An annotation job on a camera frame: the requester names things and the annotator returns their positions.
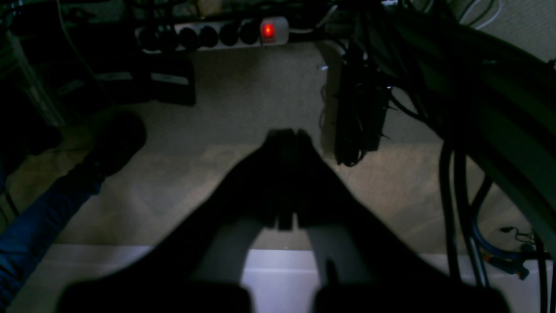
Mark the black shoe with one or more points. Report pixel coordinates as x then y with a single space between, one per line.
121 138

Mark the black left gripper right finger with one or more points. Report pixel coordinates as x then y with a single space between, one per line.
364 267

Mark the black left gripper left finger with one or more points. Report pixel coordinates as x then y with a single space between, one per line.
197 268

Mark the blue jeans leg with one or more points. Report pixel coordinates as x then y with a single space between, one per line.
27 239

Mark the white power strip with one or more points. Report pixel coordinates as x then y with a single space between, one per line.
213 35

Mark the black power adapter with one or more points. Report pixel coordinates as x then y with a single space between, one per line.
362 107

